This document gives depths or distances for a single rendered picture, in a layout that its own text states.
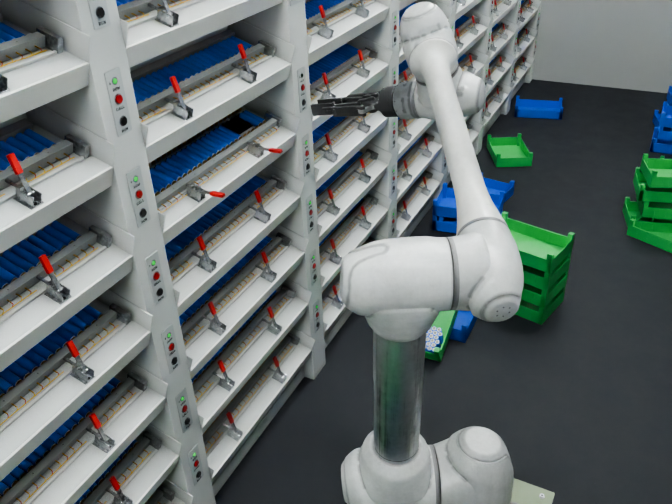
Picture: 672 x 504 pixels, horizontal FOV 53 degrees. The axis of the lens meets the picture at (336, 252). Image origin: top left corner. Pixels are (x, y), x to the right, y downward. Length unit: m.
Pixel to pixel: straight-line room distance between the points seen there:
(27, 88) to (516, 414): 1.78
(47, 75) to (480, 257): 0.78
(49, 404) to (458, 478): 0.87
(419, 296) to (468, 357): 1.42
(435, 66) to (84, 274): 0.82
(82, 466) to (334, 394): 1.07
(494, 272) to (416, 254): 0.13
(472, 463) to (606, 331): 1.33
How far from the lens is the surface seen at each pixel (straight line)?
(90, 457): 1.60
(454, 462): 1.61
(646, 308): 2.98
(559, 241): 2.79
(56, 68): 1.28
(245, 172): 1.75
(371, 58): 2.55
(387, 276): 1.15
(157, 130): 1.49
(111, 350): 1.53
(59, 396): 1.46
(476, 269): 1.18
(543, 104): 4.91
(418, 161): 3.17
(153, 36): 1.43
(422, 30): 1.51
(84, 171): 1.35
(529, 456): 2.27
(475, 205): 1.31
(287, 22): 1.87
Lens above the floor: 1.66
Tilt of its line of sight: 32 degrees down
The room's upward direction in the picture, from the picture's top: 2 degrees counter-clockwise
